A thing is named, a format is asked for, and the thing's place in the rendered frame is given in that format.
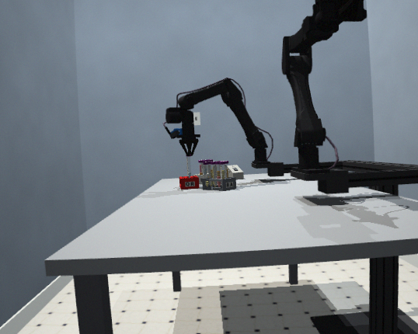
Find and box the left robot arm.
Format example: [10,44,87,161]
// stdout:
[282,0,339,174]

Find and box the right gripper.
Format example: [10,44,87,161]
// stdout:
[170,123,200,156]

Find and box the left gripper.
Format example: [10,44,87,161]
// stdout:
[319,0,367,26]

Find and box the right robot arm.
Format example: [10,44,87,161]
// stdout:
[165,78,270,165]

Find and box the red rack with round wells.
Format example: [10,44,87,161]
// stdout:
[179,176,199,190]

